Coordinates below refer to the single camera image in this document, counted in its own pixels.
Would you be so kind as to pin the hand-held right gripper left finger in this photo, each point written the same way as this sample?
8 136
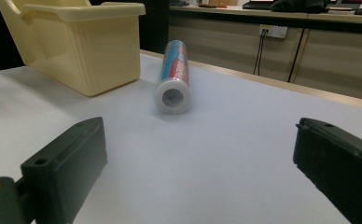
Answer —
65 168

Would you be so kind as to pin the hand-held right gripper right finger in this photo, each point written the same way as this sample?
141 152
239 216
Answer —
341 161

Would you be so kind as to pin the cream plastic basket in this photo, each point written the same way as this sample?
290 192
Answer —
76 43

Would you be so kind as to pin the roll of plastic bags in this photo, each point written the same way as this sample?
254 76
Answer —
173 79

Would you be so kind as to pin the long beige counter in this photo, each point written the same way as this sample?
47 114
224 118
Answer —
294 46

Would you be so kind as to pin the dark bag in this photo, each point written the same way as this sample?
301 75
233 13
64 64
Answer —
300 5

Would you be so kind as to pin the black laptop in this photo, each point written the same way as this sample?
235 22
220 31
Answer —
257 5

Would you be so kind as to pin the white wall socket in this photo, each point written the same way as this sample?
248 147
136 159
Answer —
273 31

